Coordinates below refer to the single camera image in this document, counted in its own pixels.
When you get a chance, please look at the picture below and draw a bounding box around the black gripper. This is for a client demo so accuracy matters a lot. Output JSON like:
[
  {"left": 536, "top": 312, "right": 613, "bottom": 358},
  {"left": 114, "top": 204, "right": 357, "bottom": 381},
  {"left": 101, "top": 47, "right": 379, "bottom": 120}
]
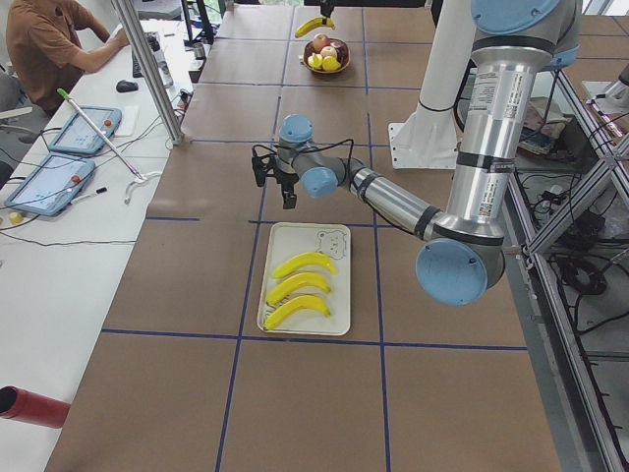
[
  {"left": 319, "top": 0, "right": 335, "bottom": 25},
  {"left": 275, "top": 171, "right": 297, "bottom": 209}
]

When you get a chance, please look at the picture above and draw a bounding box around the yellow banana curved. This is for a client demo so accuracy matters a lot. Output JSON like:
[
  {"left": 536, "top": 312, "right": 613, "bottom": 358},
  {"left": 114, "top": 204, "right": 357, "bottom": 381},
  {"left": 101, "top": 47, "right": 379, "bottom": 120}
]
[{"left": 272, "top": 252, "right": 337, "bottom": 278}]

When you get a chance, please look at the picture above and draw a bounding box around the yellow banana carried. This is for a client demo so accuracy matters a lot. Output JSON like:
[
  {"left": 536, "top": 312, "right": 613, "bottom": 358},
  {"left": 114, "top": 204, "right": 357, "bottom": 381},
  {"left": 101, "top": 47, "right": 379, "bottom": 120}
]
[{"left": 263, "top": 294, "right": 331, "bottom": 330}]

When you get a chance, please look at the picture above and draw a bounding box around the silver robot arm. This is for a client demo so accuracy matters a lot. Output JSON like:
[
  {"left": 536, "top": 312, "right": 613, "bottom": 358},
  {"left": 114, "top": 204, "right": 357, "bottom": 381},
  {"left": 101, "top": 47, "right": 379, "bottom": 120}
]
[{"left": 269, "top": 1, "right": 581, "bottom": 305}]

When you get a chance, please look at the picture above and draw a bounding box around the brown wicker basket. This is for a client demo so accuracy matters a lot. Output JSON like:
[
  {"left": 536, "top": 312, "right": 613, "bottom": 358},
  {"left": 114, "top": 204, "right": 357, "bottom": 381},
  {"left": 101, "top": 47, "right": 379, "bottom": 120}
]
[{"left": 302, "top": 38, "right": 350, "bottom": 75}]

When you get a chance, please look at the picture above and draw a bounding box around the red apple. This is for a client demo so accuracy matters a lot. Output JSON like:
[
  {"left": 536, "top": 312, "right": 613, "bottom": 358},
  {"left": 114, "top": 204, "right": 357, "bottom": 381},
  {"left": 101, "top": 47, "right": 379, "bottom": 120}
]
[{"left": 312, "top": 33, "right": 330, "bottom": 53}]

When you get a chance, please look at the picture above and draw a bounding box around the pale pink-white apple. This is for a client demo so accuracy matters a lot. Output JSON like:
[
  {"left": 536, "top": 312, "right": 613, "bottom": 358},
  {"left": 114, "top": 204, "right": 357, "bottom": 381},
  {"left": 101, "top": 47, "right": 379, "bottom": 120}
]
[{"left": 319, "top": 44, "right": 338, "bottom": 60}]

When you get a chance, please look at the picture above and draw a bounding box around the dark purple plum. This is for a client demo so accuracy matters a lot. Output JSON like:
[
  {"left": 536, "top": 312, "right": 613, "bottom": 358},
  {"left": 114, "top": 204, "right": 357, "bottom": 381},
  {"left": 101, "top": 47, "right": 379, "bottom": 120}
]
[{"left": 330, "top": 40, "right": 348, "bottom": 63}]

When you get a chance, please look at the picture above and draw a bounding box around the white bear tray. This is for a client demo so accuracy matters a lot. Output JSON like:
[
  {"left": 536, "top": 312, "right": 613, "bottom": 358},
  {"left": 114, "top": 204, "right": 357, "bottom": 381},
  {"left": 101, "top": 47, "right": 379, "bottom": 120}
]
[{"left": 257, "top": 222, "right": 351, "bottom": 336}]

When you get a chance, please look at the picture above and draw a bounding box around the yellow starfruit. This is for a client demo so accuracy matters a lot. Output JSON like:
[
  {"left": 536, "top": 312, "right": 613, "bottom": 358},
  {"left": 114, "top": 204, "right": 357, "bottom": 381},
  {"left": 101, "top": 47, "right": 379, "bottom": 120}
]
[{"left": 307, "top": 53, "right": 323, "bottom": 71}]

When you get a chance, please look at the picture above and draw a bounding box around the yellow lemon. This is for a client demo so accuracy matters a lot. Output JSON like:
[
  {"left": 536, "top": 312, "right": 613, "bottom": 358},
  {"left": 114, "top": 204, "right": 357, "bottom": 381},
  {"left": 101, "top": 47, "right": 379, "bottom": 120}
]
[{"left": 321, "top": 56, "right": 342, "bottom": 72}]

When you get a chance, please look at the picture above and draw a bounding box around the metal cup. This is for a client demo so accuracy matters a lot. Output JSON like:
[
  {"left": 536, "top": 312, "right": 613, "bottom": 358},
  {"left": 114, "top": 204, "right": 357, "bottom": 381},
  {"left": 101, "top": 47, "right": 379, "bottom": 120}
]
[{"left": 192, "top": 42, "right": 206, "bottom": 60}]

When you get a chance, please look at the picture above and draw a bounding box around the white plastic hook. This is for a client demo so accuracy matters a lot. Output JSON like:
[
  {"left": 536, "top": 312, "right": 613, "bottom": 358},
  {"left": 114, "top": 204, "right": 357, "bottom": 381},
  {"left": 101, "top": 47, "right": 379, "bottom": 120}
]
[{"left": 124, "top": 171, "right": 162, "bottom": 205}]

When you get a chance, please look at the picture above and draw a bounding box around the clear water bottle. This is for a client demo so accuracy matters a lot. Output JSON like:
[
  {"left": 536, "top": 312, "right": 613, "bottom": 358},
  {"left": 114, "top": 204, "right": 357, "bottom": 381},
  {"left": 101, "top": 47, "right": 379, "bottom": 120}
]
[{"left": 144, "top": 31, "right": 174, "bottom": 89}]

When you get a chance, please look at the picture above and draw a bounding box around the white paper pad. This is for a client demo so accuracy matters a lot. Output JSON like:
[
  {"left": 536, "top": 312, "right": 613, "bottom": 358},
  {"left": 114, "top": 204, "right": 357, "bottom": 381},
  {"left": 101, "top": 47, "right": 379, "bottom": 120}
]
[{"left": 114, "top": 105, "right": 140, "bottom": 138}]

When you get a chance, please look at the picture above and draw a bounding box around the black marker pen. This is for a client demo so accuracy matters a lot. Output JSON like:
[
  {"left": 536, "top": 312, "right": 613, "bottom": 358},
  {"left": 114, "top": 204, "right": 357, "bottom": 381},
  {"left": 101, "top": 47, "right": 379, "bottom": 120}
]
[{"left": 70, "top": 187, "right": 108, "bottom": 205}]

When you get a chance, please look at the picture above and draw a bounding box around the black computer mouse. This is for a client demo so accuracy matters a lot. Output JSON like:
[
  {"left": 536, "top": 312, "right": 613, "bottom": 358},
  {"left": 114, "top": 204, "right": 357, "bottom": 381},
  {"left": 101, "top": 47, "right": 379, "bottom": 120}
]
[{"left": 116, "top": 80, "right": 139, "bottom": 93}]

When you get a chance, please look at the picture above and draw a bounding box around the upper blue teach pendant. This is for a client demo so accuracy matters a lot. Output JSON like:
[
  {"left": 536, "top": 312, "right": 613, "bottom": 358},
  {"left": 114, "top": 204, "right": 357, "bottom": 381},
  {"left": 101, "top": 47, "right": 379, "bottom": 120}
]
[{"left": 49, "top": 106, "right": 122, "bottom": 156}]

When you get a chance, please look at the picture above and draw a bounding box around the blue teach pendant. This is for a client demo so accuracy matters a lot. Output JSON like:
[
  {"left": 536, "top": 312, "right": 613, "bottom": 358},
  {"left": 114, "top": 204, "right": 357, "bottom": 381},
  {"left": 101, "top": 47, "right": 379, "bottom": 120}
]
[
  {"left": 49, "top": 106, "right": 122, "bottom": 156},
  {"left": 5, "top": 152, "right": 95, "bottom": 216}
]

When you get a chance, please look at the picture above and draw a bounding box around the lower blue teach pendant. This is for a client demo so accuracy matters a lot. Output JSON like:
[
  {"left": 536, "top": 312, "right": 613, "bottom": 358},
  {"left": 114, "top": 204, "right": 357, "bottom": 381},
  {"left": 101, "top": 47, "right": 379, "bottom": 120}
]
[{"left": 5, "top": 152, "right": 95, "bottom": 216}]

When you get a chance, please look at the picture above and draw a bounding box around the stack of fabric books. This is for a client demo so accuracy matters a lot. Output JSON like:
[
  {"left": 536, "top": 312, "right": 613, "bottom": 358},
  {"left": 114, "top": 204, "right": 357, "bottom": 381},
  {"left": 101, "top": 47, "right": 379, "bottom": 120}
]
[{"left": 518, "top": 97, "right": 573, "bottom": 155}]

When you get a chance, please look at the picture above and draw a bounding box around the white stick green tip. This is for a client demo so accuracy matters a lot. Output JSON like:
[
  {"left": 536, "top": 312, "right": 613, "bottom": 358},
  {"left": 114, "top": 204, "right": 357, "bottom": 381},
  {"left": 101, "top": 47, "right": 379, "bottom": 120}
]
[{"left": 57, "top": 88, "right": 147, "bottom": 182}]

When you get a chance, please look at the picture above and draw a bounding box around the seated person brown shirt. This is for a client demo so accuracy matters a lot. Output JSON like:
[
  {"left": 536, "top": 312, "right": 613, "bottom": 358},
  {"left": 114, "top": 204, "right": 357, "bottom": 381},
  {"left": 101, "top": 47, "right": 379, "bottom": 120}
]
[{"left": 6, "top": 1, "right": 129, "bottom": 116}]

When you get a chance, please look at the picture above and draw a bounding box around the red fire extinguisher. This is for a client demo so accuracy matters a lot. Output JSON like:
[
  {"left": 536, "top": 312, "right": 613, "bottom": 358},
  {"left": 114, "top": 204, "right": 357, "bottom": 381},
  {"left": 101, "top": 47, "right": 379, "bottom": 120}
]
[{"left": 1, "top": 385, "right": 71, "bottom": 429}]

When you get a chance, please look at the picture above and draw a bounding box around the white pedestal column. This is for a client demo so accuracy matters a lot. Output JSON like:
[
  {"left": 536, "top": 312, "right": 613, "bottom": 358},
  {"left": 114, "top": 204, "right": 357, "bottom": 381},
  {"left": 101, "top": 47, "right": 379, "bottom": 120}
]
[{"left": 388, "top": 0, "right": 476, "bottom": 169}]

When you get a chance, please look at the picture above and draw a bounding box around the aluminium frame post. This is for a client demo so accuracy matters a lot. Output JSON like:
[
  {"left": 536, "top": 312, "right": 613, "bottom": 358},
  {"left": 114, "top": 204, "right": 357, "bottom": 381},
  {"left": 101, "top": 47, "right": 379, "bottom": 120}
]
[{"left": 112, "top": 0, "right": 184, "bottom": 146}]

